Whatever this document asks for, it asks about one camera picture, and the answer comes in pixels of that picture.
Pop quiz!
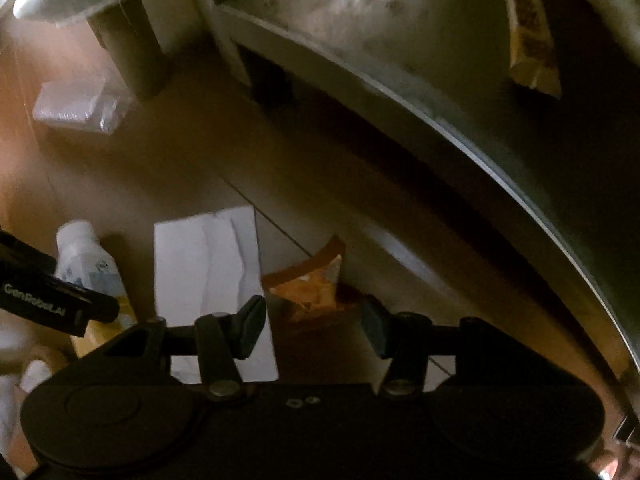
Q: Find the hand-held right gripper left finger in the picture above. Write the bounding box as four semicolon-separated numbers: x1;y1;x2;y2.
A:
82;294;267;402

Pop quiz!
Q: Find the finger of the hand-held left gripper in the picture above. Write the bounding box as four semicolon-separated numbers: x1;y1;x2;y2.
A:
0;230;96;296

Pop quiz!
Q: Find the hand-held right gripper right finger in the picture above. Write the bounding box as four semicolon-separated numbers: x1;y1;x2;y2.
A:
361;294;537;397

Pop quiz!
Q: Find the orange snack wrapper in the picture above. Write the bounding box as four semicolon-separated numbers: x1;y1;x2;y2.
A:
262;235;346;323

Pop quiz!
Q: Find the white bottle with blue label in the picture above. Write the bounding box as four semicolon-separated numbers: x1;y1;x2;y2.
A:
54;220;128;306

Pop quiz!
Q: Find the white crumpled tissue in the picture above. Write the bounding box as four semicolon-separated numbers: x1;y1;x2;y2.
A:
0;310;58;461

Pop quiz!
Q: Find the white paper sheet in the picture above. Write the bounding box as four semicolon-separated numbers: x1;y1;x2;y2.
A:
152;205;280;383

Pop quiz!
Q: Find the clear plastic package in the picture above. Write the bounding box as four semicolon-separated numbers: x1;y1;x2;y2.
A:
32;77;133;135

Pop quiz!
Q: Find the dark furniture leg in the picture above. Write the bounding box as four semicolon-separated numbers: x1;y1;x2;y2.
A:
87;0;168;101

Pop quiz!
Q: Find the yellow brown snack packet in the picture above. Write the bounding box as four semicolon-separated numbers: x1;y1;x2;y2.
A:
500;0;562;98

